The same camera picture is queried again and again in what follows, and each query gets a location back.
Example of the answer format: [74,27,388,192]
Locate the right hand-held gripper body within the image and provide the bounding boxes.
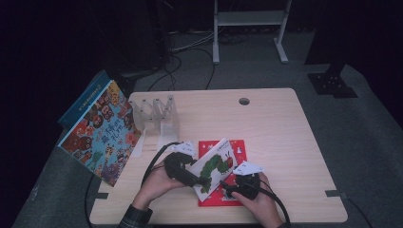
[232,161,265,201]

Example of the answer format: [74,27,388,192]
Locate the clear acrylic book stand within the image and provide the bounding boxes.
[127,94,181,159]

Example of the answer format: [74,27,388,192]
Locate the black cable under table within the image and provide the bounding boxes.
[84,173,96,228]

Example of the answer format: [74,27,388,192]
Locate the black floor cable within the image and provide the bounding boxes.
[147,54,183,92]
[204,47,217,91]

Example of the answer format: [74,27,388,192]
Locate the right hand-held gripper black cable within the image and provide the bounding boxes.
[250,181,291,226]

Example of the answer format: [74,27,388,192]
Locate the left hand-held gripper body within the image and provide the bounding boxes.
[163,141,198,182]

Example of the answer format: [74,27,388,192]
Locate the grey floor cable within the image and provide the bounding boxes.
[170,30,217,53]

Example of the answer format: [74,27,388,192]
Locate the thin black cable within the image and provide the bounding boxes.
[345,197,374,228]

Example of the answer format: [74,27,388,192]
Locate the white metal frame stand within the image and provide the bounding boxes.
[212,0,293,66]

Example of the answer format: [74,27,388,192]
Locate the red picture book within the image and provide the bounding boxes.
[198,139,248,208]

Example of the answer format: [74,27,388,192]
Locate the left hand-held gripper black cable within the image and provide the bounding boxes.
[141,141,182,186]

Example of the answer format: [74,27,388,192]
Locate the black floor stand base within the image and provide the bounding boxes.
[305,47,359,99]

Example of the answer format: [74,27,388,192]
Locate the hand-held gripper black cable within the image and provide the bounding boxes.
[250,181,291,226]
[141,141,182,186]

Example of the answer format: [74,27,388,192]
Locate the person's left hand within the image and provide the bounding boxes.
[131,161,188,212]

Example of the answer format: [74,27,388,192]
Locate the light blue monster picture book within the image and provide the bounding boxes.
[57,79,143,188]

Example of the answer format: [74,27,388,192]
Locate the person's right hand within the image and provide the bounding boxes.
[231,172,284,228]

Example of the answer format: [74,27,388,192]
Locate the dark equipment stand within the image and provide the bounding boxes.
[120,0,174,80]

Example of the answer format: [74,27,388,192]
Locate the white caterpillar picture book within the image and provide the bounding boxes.
[186,137,239,203]

